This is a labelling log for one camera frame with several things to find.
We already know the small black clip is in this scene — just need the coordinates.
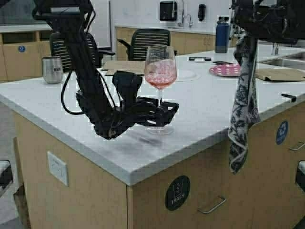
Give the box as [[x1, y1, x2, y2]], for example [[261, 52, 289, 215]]
[[281, 94, 297, 103]]

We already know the white island power outlet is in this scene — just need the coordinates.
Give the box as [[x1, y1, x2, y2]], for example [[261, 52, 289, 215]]
[[47, 151, 69, 187]]

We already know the white round plate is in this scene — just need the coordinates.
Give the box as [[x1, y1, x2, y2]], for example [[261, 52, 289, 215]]
[[176, 70, 200, 82]]

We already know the brown cardboard sheet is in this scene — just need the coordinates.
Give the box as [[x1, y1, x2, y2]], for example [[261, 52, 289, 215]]
[[255, 69, 305, 82]]

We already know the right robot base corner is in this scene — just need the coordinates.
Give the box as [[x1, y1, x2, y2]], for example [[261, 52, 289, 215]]
[[295, 161, 305, 191]]

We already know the black paper towel dispenser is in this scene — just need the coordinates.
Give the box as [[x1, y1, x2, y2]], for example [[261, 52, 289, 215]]
[[159, 0, 178, 21]]

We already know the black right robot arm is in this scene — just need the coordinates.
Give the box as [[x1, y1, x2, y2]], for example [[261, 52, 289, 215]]
[[232, 0, 305, 44]]

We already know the pink polka dot plate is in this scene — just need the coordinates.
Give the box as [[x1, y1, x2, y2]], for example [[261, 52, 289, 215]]
[[209, 64, 241, 77]]

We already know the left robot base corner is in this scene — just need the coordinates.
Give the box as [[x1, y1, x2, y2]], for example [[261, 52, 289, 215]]
[[0, 160, 13, 197]]

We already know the black wall soap dispenser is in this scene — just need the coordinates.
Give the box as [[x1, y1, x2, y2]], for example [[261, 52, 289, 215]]
[[198, 4, 206, 22]]

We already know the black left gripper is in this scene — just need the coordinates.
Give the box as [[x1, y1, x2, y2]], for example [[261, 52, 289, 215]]
[[112, 71, 179, 126]]

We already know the steel trash drawer handle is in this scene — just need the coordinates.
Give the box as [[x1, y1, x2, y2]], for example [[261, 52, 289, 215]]
[[197, 195, 227, 215]]

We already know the blue recycle sticker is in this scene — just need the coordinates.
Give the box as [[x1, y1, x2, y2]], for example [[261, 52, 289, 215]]
[[275, 120, 289, 145]]

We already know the blue water bottle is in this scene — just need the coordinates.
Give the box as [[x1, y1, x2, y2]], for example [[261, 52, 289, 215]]
[[214, 16, 230, 53]]

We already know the black white patterned cloth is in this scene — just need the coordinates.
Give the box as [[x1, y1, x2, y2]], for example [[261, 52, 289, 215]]
[[228, 34, 260, 174]]

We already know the island steel sink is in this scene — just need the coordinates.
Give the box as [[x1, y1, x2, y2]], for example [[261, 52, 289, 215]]
[[261, 52, 305, 70]]

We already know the steel tumbler cup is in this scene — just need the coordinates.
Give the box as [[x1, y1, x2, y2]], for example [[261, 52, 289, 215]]
[[42, 56, 63, 84]]

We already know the wine glass with pink liquid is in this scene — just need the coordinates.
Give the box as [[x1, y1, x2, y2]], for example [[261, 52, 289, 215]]
[[144, 45, 179, 135]]

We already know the black trash sticker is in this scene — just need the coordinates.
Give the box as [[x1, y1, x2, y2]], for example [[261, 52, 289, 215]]
[[164, 175, 191, 211]]

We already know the wooden kitchen island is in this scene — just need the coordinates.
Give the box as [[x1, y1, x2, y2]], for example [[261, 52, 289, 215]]
[[0, 55, 305, 229]]

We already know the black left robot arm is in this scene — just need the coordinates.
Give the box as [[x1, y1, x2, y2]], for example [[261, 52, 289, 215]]
[[32, 0, 179, 140]]

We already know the black mesh office chair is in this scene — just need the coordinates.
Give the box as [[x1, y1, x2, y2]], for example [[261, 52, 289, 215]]
[[49, 32, 115, 73]]

